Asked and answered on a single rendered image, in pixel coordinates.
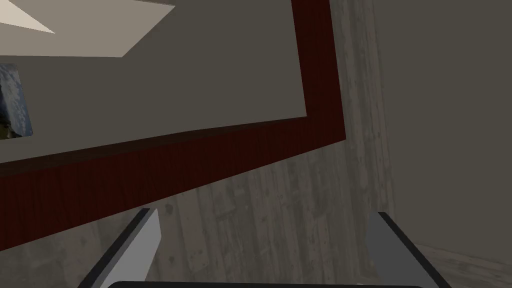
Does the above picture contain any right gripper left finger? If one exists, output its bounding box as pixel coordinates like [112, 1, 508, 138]
[77, 207, 163, 288]

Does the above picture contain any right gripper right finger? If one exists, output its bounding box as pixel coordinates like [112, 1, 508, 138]
[367, 211, 453, 288]

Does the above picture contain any blue picture on wall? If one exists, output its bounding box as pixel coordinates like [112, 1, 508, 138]
[0, 63, 34, 140]

